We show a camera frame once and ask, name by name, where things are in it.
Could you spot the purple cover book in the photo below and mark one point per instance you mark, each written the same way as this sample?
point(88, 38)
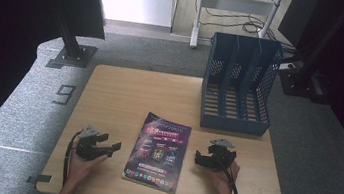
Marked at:
point(157, 152)

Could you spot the black metal stand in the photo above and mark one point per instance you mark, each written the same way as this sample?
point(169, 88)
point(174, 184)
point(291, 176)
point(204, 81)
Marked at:
point(72, 50)
point(307, 74)

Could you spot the person's right hand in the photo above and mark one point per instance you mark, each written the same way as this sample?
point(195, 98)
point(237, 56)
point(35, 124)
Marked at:
point(223, 179)

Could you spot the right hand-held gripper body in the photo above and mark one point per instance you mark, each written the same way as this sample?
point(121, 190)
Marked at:
point(221, 154)

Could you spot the person's left hand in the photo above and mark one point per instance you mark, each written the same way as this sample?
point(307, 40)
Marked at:
point(81, 167)

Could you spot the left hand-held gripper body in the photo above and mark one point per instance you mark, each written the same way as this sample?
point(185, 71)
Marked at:
point(87, 146)

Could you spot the blue plastic file rack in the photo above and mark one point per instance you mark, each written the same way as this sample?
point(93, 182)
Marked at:
point(237, 95)

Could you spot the white metal stand frame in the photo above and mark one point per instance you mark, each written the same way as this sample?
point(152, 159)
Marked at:
point(232, 4)

